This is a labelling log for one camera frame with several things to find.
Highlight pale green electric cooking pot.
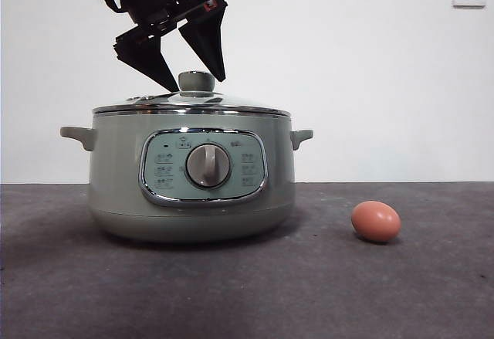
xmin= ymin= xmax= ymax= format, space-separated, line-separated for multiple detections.
xmin=59 ymin=111 xmax=314 ymax=244

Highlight glass lid with green knob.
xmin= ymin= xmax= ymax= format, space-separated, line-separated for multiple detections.
xmin=92 ymin=70 xmax=291 ymax=118

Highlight brown egg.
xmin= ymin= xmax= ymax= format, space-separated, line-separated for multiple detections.
xmin=350 ymin=200 xmax=402 ymax=244

